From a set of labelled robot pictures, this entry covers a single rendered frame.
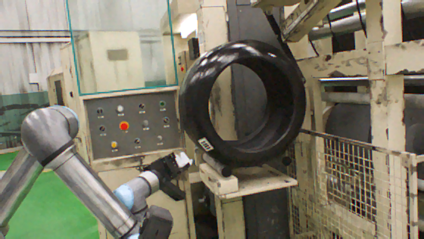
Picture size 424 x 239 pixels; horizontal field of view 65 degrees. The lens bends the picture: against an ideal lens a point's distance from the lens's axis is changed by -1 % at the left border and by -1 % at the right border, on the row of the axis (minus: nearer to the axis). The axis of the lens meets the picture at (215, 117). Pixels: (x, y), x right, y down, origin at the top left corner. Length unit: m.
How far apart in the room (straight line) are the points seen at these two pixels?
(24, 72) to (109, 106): 8.52
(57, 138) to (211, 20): 1.10
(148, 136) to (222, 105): 0.51
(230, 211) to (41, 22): 9.40
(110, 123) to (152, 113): 0.24
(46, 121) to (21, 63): 9.53
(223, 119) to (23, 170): 1.03
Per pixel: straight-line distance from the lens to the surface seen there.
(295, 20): 1.69
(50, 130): 0.93
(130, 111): 2.00
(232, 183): 1.45
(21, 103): 10.33
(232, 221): 1.93
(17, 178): 1.11
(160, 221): 0.39
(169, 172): 1.18
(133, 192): 1.06
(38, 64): 10.53
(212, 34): 1.77
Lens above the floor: 1.30
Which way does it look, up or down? 7 degrees down
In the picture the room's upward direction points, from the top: 6 degrees counter-clockwise
